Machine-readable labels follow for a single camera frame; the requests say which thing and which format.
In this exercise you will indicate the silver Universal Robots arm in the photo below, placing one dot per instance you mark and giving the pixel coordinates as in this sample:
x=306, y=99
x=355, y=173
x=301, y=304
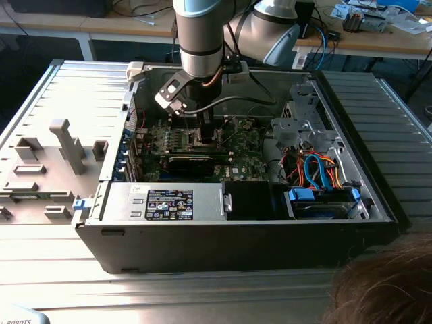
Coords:
x=199, y=33

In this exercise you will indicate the black RAM slot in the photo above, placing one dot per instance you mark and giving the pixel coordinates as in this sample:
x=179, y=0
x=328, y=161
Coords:
x=192, y=125
x=192, y=119

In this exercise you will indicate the CPU socket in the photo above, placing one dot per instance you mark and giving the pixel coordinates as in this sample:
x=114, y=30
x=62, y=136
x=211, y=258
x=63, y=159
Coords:
x=221, y=140

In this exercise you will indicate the finned CPU cooler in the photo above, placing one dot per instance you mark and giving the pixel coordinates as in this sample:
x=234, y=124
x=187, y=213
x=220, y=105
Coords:
x=352, y=22

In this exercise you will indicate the round coin battery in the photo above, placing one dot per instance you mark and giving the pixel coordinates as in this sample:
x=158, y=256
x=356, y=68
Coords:
x=248, y=125

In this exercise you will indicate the green motherboard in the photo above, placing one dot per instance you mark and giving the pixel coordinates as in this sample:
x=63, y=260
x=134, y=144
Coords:
x=243, y=145

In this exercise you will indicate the black graphics card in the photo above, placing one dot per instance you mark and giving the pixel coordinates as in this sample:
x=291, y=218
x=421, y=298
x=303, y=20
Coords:
x=190, y=165

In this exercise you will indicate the beige case latch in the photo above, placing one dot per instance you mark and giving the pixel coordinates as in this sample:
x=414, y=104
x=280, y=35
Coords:
x=136, y=71

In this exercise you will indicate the grey metal drive cage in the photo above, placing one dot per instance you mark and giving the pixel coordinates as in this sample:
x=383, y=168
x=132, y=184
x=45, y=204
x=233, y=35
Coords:
x=293, y=130

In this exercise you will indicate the white labelled tag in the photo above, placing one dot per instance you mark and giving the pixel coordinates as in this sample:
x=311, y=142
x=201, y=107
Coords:
x=299, y=60

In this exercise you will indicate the black box device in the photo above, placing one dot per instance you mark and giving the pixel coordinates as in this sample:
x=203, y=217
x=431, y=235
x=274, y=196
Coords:
x=305, y=20

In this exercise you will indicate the grey power supply unit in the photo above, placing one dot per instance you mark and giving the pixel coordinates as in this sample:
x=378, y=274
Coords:
x=125, y=202

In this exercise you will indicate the black open PC case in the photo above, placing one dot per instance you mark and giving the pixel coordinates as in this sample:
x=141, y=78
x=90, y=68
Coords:
x=202, y=249

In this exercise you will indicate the hard disk in blue carrier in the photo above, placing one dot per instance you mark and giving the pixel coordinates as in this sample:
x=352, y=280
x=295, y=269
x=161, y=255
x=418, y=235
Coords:
x=317, y=211

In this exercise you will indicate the blue case latch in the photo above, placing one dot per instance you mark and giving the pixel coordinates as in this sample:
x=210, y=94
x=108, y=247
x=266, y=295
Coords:
x=79, y=204

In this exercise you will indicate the grey parts rack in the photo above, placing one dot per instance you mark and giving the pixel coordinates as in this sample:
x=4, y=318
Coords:
x=50, y=162

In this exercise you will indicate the wooden desk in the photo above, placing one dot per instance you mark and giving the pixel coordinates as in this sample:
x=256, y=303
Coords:
x=371, y=45
x=50, y=23

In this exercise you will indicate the grey metal device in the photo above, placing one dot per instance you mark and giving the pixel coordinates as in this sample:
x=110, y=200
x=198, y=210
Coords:
x=374, y=24

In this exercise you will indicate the blue plastic box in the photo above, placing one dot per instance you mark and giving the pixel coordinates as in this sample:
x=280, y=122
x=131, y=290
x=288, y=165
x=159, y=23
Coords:
x=398, y=3

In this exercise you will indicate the pale teach pendant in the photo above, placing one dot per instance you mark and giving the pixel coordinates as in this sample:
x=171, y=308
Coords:
x=20, y=317

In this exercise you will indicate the small white wrist camera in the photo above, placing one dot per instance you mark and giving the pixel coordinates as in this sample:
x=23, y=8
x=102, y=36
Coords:
x=238, y=76

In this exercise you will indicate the white camera on black bracket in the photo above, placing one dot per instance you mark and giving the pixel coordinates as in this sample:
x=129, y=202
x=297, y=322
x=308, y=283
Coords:
x=165, y=99

